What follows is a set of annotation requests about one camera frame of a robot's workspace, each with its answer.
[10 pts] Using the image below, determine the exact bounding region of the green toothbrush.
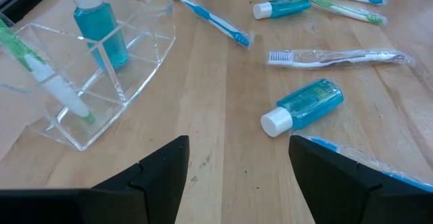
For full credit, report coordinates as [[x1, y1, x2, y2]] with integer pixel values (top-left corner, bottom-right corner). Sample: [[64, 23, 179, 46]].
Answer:
[[262, 0, 388, 26], [0, 16, 97, 126]]

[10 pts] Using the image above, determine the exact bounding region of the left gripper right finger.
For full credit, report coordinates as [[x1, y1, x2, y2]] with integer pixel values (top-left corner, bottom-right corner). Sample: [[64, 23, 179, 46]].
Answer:
[[288, 135, 433, 224]]

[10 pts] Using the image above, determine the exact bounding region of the purple toothbrush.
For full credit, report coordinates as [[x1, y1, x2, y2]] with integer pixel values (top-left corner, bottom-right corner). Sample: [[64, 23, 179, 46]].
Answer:
[[265, 49, 416, 70]]

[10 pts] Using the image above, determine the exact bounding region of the clear acrylic organizer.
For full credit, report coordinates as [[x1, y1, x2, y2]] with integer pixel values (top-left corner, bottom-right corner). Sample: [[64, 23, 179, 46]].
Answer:
[[0, 0, 177, 152]]

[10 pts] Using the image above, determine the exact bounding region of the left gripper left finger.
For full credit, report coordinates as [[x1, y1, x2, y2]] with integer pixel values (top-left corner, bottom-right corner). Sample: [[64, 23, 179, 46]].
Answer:
[[90, 135, 191, 224]]

